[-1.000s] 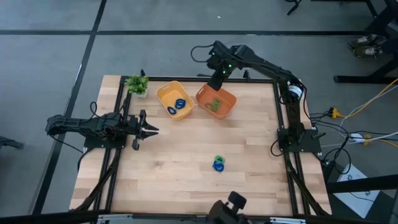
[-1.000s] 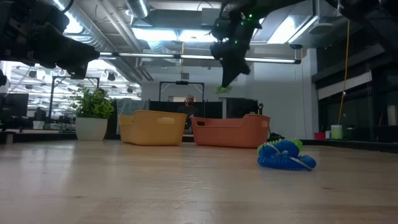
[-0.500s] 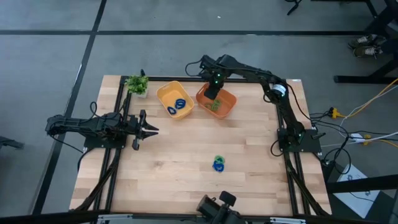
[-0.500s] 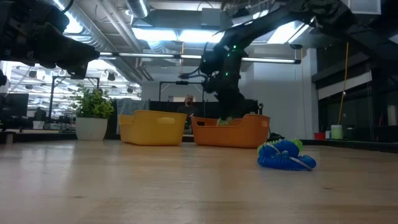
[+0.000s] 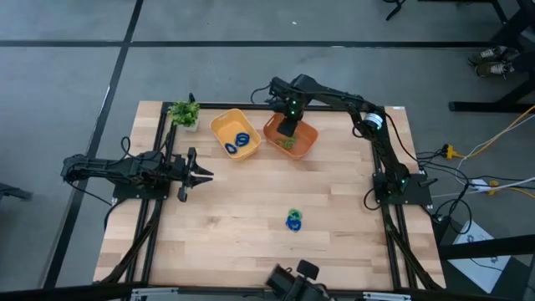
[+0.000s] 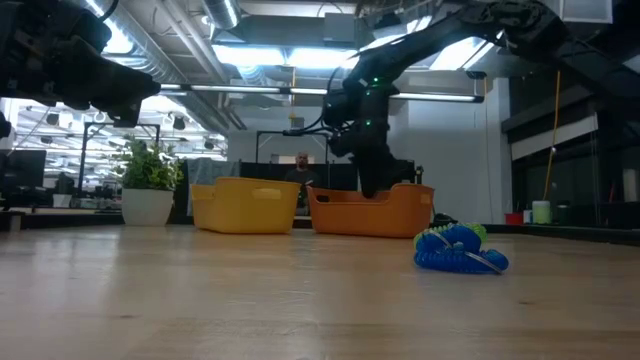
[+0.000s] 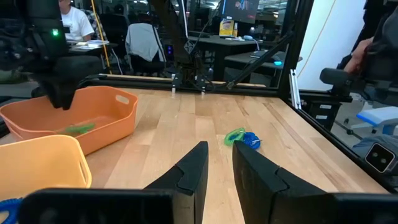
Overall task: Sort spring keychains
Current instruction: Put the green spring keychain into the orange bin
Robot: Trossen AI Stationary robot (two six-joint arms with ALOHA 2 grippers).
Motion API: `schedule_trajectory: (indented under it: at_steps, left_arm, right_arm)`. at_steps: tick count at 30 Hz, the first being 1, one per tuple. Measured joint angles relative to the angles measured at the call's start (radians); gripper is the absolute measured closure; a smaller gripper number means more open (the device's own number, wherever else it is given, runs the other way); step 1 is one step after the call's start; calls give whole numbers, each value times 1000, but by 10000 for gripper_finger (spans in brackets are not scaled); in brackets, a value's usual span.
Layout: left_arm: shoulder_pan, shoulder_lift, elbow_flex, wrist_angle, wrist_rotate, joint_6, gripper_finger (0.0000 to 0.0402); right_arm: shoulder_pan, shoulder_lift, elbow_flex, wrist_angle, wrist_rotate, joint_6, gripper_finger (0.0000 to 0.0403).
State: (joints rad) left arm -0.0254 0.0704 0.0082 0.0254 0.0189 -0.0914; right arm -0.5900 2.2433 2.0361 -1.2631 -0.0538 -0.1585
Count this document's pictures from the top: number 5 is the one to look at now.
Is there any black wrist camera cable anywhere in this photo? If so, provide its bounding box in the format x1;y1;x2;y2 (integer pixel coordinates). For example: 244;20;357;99
249;84;273;105

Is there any orange plastic bin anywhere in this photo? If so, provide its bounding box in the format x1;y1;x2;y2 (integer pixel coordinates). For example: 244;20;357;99
262;110;319;161

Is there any black office desk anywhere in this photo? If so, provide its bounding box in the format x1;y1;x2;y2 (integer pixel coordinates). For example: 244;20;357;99
449;0;535;114

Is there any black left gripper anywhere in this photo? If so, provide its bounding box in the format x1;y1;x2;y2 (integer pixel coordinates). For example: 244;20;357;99
170;147;215;202

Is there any black metal beam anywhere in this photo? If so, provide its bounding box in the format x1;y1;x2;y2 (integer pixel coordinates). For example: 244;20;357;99
438;234;535;261

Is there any white power strip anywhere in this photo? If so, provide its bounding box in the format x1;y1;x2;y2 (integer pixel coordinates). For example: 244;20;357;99
470;178;492;193

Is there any yellow plastic bin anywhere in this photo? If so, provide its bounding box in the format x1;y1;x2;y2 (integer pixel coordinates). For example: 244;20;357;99
209;108;262;161

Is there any green artificial plant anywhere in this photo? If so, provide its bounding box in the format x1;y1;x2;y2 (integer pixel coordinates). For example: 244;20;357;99
167;99;201;129

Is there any black chair base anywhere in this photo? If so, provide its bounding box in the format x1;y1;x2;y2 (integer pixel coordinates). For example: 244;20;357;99
384;0;409;21

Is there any black aluminium table frame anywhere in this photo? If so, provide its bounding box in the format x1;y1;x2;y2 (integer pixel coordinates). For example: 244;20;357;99
0;92;535;301

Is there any person's shoe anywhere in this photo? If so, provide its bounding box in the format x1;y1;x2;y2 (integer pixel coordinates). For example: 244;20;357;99
467;46;507;66
475;61;515;79

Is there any white cardboard box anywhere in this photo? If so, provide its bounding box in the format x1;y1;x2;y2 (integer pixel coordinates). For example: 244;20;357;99
446;220;513;293

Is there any black stand leg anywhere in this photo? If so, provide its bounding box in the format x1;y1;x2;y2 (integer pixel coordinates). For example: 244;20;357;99
0;182;33;202

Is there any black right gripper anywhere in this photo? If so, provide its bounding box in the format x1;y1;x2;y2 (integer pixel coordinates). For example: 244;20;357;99
277;98;304;138

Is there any person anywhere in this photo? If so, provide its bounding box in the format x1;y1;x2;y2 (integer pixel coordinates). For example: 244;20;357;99
503;45;535;74

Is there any yellow floor cable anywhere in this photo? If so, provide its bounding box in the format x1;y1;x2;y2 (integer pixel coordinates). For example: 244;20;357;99
457;104;535;161

